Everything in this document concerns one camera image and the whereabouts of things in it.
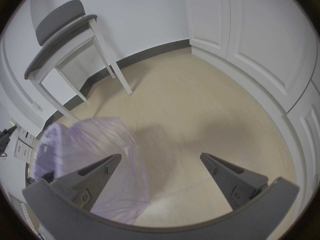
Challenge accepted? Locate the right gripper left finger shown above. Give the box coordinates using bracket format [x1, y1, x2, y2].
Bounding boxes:
[50, 153, 122, 212]

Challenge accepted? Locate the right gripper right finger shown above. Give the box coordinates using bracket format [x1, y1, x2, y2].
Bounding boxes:
[199, 152, 270, 211]

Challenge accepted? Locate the purple plastic bag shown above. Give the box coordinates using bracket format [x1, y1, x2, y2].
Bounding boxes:
[33, 117, 151, 226]

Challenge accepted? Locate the white trash bin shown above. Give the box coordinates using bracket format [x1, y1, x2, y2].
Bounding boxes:
[34, 121, 148, 224]

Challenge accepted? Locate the white chest of drawers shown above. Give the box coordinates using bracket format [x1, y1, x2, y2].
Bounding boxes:
[14, 128, 35, 162]

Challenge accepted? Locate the white chair grey seat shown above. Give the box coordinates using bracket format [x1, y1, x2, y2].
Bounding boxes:
[24, 0, 133, 124]

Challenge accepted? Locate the white wardrobe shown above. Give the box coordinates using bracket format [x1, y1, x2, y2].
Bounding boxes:
[181, 0, 320, 209]

